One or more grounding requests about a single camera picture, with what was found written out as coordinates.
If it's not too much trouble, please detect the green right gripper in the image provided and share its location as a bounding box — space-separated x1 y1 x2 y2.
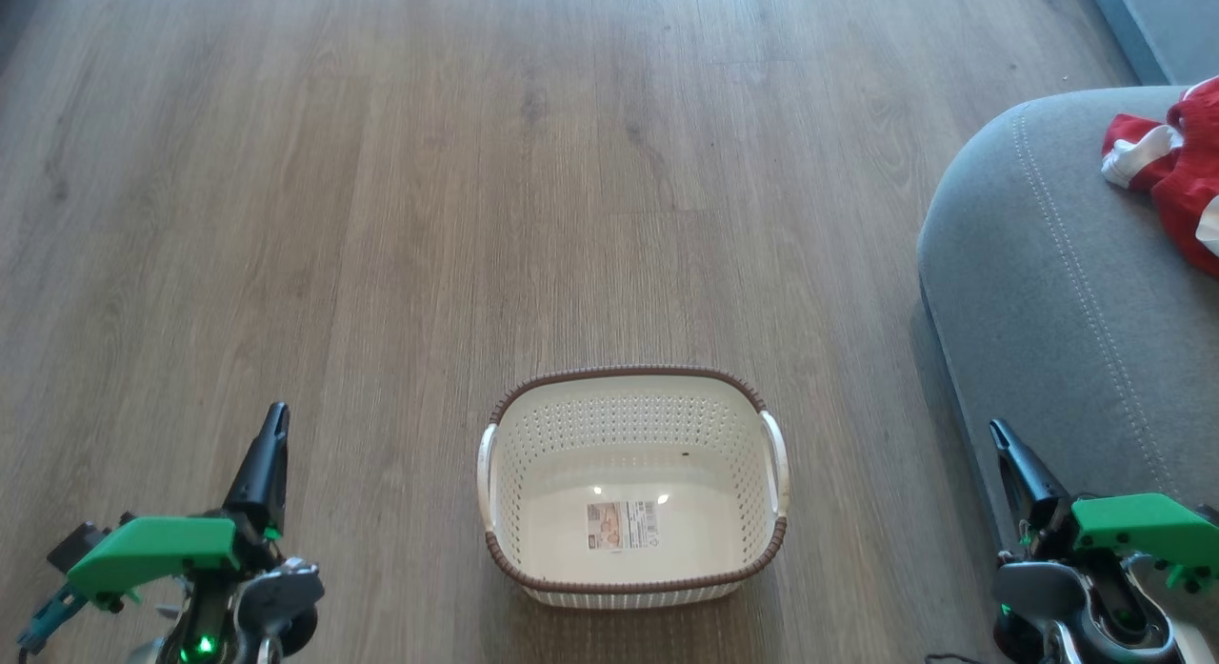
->
989 419 1219 594

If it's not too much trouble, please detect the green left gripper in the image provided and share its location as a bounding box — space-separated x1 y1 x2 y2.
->
65 402 290 612

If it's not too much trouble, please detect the red cloth garment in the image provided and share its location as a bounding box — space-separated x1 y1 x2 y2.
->
1102 76 1219 280

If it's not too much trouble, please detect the white cloth garment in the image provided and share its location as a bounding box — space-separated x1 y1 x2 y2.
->
1102 124 1219 257

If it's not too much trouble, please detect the grey fabric sofa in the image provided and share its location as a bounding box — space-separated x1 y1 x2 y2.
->
917 85 1219 589

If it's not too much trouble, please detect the cream perforated laundry basket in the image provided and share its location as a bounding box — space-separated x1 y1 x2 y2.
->
477 364 791 610

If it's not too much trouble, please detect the paper sticker label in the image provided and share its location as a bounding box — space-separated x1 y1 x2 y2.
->
585 499 661 553

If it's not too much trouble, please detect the blue grey furniture panel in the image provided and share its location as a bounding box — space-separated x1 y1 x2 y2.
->
1083 0 1219 86

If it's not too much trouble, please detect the teal cable connector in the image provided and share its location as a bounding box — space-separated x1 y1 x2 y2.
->
16 583 89 654

